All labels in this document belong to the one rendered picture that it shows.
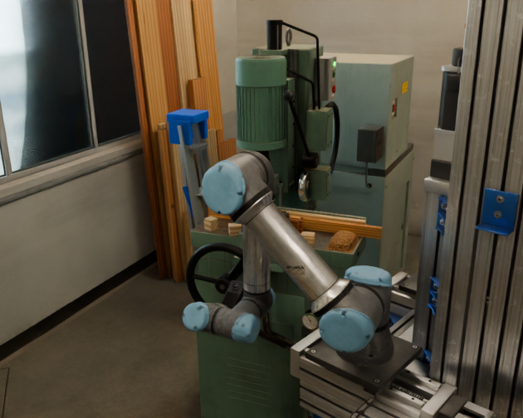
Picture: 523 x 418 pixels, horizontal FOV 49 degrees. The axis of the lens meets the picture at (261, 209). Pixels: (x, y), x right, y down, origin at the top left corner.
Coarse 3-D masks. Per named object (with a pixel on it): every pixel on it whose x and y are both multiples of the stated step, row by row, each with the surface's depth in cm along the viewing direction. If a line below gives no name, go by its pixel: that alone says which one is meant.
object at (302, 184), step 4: (304, 172) 214; (308, 172) 215; (300, 176) 214; (304, 176) 213; (308, 176) 216; (300, 180) 212; (304, 180) 212; (308, 180) 217; (300, 184) 212; (304, 184) 212; (308, 184) 216; (300, 188) 212; (304, 188) 212; (308, 188) 217; (300, 192) 213; (304, 192) 213; (308, 192) 219; (300, 196) 214; (304, 196) 214; (308, 196) 219; (304, 200) 216
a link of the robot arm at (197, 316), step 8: (192, 304) 149; (200, 304) 149; (208, 304) 152; (216, 304) 157; (184, 312) 149; (192, 312) 148; (200, 312) 148; (208, 312) 149; (184, 320) 149; (192, 320) 148; (200, 320) 147; (208, 320) 148; (192, 328) 148; (200, 328) 148; (208, 328) 149
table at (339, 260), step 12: (192, 240) 209; (204, 240) 207; (216, 240) 205; (228, 240) 203; (324, 240) 199; (360, 240) 198; (324, 252) 191; (336, 252) 189; (360, 252) 200; (276, 264) 188; (336, 264) 190; (348, 264) 189
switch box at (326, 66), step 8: (320, 56) 219; (328, 56) 218; (320, 64) 215; (328, 64) 214; (320, 72) 216; (328, 72) 215; (320, 80) 217; (328, 80) 216; (320, 88) 218; (328, 88) 217; (320, 96) 219; (328, 96) 218
